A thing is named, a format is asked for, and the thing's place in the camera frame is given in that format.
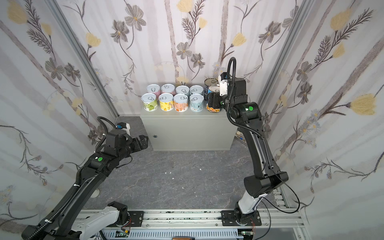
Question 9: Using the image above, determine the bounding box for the green label can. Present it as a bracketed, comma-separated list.
[141, 93, 158, 112]

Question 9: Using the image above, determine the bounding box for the yellow label can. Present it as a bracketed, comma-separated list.
[159, 93, 174, 112]

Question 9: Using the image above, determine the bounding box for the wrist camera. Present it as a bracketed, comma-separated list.
[116, 122, 131, 135]
[218, 72, 229, 96]

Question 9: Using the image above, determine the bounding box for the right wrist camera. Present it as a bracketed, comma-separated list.
[218, 72, 229, 96]

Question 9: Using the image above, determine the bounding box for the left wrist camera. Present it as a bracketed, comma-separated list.
[116, 122, 131, 135]

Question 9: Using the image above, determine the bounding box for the orange label can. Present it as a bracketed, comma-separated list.
[174, 94, 189, 113]

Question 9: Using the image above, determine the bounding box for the teal label can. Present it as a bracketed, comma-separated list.
[176, 85, 190, 97]
[189, 94, 204, 113]
[190, 85, 204, 96]

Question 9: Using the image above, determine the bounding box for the teal label can front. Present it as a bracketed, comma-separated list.
[189, 94, 204, 113]

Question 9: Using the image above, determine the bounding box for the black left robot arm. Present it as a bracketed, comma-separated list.
[22, 117, 149, 240]

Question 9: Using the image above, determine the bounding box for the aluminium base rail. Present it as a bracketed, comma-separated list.
[74, 208, 310, 240]

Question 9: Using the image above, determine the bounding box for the black label can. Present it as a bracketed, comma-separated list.
[204, 78, 218, 90]

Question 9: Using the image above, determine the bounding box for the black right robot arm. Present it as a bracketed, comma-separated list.
[207, 57, 289, 226]

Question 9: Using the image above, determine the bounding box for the white plastic bottle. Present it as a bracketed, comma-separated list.
[91, 189, 100, 199]

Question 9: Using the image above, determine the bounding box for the grey metal cabinet counter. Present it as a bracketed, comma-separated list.
[140, 97, 237, 151]

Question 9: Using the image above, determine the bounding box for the pink label can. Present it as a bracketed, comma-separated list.
[147, 84, 161, 98]
[161, 84, 176, 96]

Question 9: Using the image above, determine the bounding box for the blue corn label can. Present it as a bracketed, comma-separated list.
[206, 85, 222, 113]

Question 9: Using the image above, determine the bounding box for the small tray of items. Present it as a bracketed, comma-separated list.
[236, 131, 247, 145]

